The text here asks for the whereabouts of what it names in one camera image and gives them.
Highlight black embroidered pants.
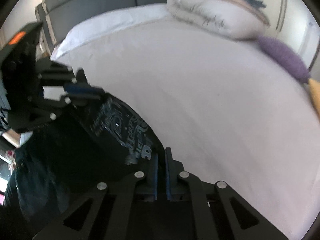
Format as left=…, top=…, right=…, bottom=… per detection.
left=1, top=93, right=163, bottom=228

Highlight dark grey upholstered headboard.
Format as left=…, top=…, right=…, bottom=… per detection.
left=35, top=0, right=167, bottom=54

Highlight white bed mattress sheet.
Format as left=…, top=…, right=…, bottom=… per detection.
left=51, top=3, right=319, bottom=239

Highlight yellow cushion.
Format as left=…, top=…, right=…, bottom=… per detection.
left=308, top=78, right=320, bottom=116

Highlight purple cushion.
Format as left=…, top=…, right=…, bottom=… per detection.
left=257, top=36, right=311, bottom=83

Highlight folded beige duvet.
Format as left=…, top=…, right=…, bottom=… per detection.
left=167, top=0, right=270, bottom=40

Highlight cream wardrobe with black handles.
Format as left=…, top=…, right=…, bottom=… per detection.
left=264, top=0, right=319, bottom=70

